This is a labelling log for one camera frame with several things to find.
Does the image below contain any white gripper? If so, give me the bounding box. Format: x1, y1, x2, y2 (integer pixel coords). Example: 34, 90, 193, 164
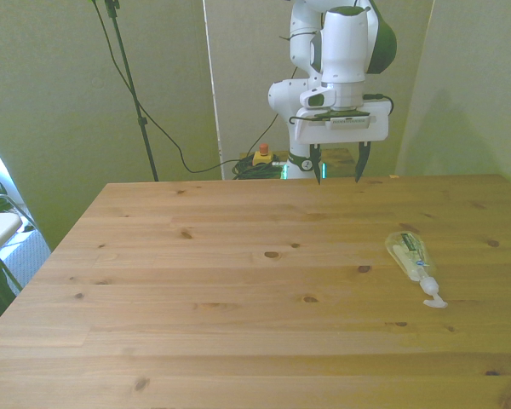
292, 98, 390, 186

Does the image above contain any black cable on tripod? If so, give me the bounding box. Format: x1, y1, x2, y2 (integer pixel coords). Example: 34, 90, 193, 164
89, 0, 239, 174

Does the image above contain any black tripod stand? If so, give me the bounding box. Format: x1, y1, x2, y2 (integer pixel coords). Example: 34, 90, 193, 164
104, 0, 160, 182

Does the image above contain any yellow emergency stop button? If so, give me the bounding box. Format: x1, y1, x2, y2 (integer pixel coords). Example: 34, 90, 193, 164
252, 143, 275, 168

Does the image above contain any coiled black cable bundle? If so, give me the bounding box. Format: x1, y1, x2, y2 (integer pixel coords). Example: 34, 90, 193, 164
231, 157, 289, 181

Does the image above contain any black gripper plug cable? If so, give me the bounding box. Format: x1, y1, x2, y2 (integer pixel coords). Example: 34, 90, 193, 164
362, 92, 396, 118

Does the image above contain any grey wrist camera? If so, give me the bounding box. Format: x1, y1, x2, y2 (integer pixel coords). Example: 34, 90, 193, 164
313, 108, 372, 129

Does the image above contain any beige partition panel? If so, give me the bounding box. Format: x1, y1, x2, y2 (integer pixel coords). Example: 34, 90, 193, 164
201, 0, 436, 181

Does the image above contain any clear sanitizer pump bottle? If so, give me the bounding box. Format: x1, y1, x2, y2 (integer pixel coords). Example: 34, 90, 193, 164
384, 231, 449, 309

